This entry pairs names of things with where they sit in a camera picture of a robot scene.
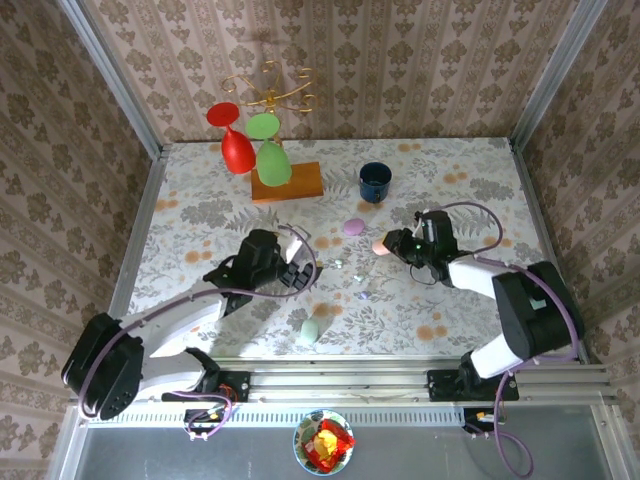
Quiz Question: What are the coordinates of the mint green earbud charging case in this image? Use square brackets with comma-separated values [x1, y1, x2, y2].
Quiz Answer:
[299, 317, 321, 346]

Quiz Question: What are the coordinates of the dark blue mug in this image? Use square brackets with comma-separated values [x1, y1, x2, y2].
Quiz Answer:
[358, 161, 394, 205]

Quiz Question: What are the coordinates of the green wine glass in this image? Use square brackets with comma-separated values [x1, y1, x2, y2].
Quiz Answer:
[244, 112, 293, 188]

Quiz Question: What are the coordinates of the red wine glass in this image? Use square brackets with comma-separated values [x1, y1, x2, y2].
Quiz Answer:
[206, 101, 257, 175]

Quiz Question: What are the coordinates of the floral patterned table cover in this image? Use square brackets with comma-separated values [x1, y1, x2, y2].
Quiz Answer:
[122, 137, 576, 361]

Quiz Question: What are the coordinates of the black power connector block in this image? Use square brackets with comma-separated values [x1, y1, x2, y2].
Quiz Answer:
[462, 407, 501, 435]
[183, 407, 227, 436]

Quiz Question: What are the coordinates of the red snack packet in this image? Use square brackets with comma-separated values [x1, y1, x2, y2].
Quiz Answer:
[303, 418, 357, 472]

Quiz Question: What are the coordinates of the patterned bowl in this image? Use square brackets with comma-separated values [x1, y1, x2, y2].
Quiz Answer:
[292, 408, 356, 476]

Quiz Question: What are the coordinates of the grey metal shelf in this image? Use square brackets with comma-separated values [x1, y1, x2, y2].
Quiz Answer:
[47, 399, 640, 480]

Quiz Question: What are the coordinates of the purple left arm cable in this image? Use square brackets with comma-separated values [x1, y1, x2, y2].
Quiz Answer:
[77, 224, 321, 442]

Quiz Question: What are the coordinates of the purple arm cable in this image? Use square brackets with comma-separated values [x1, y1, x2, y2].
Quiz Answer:
[414, 201, 584, 476]
[77, 224, 321, 442]

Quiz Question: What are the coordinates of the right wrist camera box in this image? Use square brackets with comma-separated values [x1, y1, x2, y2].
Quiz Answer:
[410, 209, 431, 239]

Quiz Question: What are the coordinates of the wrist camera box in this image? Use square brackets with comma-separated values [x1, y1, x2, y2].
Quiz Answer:
[284, 232, 307, 264]
[410, 209, 431, 239]

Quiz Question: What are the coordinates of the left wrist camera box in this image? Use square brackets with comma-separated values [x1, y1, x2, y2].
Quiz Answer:
[284, 232, 307, 264]

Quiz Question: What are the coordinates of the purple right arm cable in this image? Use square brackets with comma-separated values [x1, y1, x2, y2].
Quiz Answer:
[414, 201, 584, 476]

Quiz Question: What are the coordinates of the gold wire rack wooden base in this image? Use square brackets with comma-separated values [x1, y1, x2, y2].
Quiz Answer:
[221, 59, 325, 205]

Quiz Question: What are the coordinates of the aluminium side rail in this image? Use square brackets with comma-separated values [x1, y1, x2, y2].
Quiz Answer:
[508, 139, 592, 364]
[107, 143, 169, 364]

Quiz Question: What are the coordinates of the aluminium front rail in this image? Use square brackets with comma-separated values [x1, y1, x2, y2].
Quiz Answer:
[69, 355, 621, 404]

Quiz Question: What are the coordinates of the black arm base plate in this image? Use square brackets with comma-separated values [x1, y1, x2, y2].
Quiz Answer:
[427, 368, 520, 402]
[162, 370, 251, 403]

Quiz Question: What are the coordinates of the white slotted cable duct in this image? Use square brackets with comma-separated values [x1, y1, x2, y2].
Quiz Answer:
[87, 403, 466, 427]

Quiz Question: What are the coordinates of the aluminium corner post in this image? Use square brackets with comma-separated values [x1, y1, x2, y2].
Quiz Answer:
[508, 0, 610, 151]
[56, 0, 165, 160]

